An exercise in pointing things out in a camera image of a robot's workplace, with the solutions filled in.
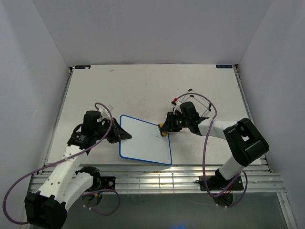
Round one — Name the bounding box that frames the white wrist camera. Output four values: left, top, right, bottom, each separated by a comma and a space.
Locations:
98, 105, 113, 120
171, 98, 183, 114

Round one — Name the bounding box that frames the blue framed whiteboard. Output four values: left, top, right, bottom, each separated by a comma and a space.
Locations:
119, 114, 172, 165

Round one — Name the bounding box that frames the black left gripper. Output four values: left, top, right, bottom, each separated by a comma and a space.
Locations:
94, 117, 132, 144

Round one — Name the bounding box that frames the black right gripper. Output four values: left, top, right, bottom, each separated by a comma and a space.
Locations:
160, 112, 190, 133

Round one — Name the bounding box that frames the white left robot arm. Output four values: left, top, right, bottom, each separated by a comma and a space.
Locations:
24, 110, 132, 229

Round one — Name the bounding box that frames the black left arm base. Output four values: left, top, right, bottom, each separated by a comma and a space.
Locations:
89, 177, 116, 191

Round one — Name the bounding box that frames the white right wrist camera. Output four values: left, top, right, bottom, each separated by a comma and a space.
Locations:
171, 98, 183, 114

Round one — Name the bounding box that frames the wire whiteboard stand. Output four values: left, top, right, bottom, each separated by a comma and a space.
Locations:
176, 88, 212, 116

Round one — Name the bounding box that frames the blue left corner label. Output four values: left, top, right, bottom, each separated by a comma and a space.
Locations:
74, 65, 91, 70

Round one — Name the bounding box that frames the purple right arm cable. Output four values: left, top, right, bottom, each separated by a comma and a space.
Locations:
176, 93, 248, 208

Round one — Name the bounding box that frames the aluminium table frame rail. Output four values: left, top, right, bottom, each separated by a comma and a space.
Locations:
27, 164, 286, 195

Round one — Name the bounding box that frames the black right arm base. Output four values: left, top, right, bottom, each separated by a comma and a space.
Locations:
195, 176, 244, 191

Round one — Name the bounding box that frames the yellow whiteboard eraser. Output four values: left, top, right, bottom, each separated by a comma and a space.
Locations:
158, 123, 168, 137

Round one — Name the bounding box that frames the blue corner label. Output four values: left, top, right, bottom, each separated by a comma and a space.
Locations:
215, 64, 233, 69
74, 65, 91, 70

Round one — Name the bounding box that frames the blue right corner label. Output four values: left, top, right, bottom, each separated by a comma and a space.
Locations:
215, 64, 233, 69

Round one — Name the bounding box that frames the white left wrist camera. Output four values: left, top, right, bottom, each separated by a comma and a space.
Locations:
98, 105, 113, 120

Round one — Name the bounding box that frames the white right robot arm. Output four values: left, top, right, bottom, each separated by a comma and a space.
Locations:
158, 102, 269, 190

